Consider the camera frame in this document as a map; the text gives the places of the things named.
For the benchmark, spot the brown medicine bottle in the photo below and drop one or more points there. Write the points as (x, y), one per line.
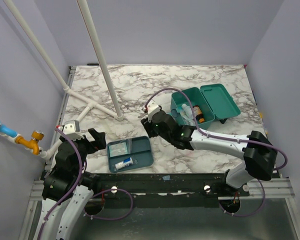
(199, 116)

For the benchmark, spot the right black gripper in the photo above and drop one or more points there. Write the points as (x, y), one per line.
(149, 127)

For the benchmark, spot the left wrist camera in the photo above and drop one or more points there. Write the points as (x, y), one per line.
(71, 129)

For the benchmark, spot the small white blue tube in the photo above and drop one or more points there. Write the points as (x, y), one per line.
(125, 163)

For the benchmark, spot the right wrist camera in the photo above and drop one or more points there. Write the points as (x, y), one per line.
(151, 108)

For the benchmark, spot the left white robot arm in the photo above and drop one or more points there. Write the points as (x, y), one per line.
(68, 187)

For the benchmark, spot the orange blue pipe valve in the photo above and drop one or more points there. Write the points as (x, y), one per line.
(32, 144)

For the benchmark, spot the teal divided tray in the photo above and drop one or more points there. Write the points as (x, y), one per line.
(141, 152)

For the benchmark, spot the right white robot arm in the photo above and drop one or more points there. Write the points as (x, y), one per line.
(256, 152)

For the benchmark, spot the white pvc pipe frame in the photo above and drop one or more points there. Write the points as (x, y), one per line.
(35, 59)

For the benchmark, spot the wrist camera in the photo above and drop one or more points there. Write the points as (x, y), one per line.
(151, 108)
(71, 129)

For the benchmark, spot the teal medicine kit box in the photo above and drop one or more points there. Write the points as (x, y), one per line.
(214, 101)

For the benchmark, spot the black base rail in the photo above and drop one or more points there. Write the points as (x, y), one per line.
(160, 190)

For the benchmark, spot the clear zip bag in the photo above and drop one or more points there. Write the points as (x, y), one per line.
(128, 142)

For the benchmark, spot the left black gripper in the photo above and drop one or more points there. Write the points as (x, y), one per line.
(99, 137)

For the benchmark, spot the teal bandage packet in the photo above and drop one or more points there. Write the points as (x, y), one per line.
(118, 149)

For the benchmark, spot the white plastic bottle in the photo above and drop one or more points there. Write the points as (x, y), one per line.
(188, 111)

